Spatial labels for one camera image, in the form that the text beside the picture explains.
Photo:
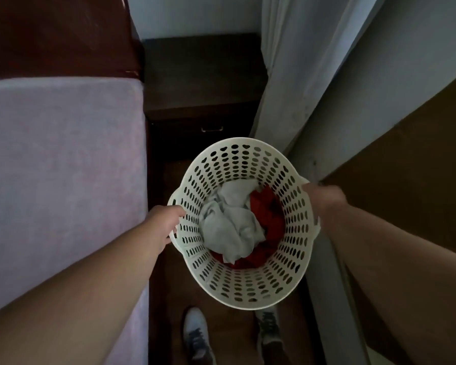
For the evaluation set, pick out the person's right hand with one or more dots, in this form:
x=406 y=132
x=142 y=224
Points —
x=326 y=203

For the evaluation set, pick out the person's left hand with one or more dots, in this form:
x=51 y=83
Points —
x=163 y=226

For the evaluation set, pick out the person's left thumb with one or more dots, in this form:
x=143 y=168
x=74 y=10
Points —
x=174 y=213

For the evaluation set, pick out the white perforated plastic laundry basket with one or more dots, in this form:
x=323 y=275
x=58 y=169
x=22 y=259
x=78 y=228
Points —
x=247 y=277

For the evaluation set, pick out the person's right forearm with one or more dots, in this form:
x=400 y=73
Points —
x=402 y=285

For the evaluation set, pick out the person's left forearm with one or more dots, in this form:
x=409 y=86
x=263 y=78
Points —
x=70 y=296

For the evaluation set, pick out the light grey crumpled cloth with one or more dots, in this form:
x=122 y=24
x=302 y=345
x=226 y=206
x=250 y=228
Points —
x=230 y=224

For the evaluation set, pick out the red crumpled cloth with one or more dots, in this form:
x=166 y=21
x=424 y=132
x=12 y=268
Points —
x=266 y=214

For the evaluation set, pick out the bed with lilac sheet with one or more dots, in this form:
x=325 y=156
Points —
x=57 y=193

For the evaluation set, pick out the person's left white sneaker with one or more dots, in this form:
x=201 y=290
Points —
x=197 y=338

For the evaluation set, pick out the dark wooden nightstand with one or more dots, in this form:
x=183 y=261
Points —
x=201 y=83

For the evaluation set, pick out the person's right grey sneaker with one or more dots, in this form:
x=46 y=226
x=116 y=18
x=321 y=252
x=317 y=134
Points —
x=269 y=330

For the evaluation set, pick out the white sheer curtain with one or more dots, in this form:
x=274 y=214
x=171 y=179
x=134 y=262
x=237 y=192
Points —
x=285 y=64

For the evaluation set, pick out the dark wooden headboard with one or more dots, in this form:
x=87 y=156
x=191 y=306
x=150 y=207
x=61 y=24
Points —
x=57 y=34

